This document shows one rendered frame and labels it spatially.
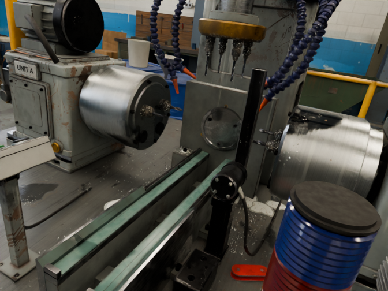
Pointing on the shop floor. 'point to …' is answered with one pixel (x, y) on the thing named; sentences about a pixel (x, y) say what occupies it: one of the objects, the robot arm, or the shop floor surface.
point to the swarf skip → (334, 91)
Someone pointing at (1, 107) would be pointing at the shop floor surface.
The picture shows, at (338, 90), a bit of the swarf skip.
